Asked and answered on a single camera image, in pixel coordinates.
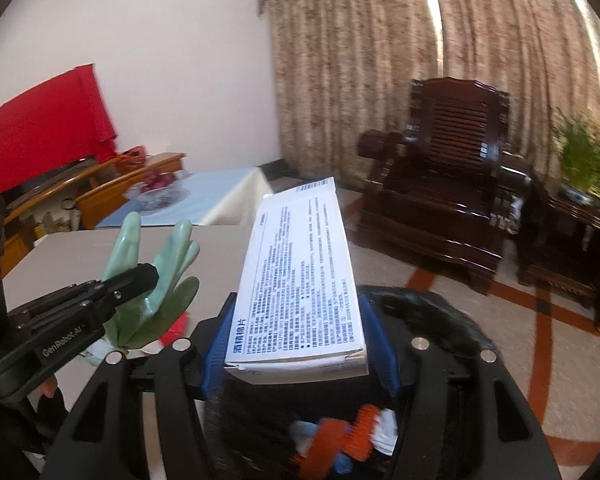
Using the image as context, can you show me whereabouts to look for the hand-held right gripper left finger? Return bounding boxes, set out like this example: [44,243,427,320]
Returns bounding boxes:
[50,292,241,480]

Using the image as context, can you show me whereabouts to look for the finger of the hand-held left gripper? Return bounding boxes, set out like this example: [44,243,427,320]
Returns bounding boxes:
[7,262,160,335]

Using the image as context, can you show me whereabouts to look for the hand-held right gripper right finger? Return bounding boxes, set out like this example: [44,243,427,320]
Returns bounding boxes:
[357,292,563,480]

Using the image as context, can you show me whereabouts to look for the green rubber glove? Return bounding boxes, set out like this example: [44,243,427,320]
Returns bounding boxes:
[87,211,202,366]

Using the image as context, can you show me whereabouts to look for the trash bin with black liner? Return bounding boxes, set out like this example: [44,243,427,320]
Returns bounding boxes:
[202,285,496,480]

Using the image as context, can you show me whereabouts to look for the blue and white wrapper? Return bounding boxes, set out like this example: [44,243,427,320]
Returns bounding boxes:
[370,409,400,457]

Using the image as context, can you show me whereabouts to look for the white printed box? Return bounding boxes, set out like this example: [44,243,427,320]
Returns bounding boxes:
[223,176,370,386]

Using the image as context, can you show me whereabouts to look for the orange foam net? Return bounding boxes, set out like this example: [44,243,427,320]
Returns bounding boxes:
[292,405,381,480]

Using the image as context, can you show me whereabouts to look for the red and white packet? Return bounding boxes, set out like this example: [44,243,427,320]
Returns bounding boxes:
[160,312,190,348]

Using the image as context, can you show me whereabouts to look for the glass fruit bowl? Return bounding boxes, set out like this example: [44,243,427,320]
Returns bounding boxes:
[124,175,188,211]

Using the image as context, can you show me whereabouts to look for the wooden television cabinet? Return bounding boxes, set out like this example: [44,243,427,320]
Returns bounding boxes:
[0,152,187,278]

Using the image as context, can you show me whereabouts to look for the black television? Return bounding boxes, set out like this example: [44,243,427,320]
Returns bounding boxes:
[5,157,101,206]

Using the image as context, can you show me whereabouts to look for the red basket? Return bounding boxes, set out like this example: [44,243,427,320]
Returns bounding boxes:
[116,146,147,167]

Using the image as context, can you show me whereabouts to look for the dark wooden armchair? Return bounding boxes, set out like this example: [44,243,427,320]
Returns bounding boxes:
[355,77,533,296]

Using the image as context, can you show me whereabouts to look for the small table light-blue cloth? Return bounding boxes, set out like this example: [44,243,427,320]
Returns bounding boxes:
[95,166,275,228]

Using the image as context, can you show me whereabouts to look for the red cloth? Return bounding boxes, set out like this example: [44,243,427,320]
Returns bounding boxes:
[0,64,118,193]

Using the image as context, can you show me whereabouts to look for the plastic bag beside armchair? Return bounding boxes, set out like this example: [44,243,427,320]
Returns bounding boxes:
[509,195,527,233]

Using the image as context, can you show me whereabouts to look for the dark wooden side table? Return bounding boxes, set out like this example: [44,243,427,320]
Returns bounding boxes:
[517,192,600,311]

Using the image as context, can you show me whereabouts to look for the potted green plant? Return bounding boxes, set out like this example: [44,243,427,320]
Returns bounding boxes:
[552,107,600,206]

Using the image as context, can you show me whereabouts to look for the patterned beige curtain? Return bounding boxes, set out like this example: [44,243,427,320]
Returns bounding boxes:
[255,0,600,196]

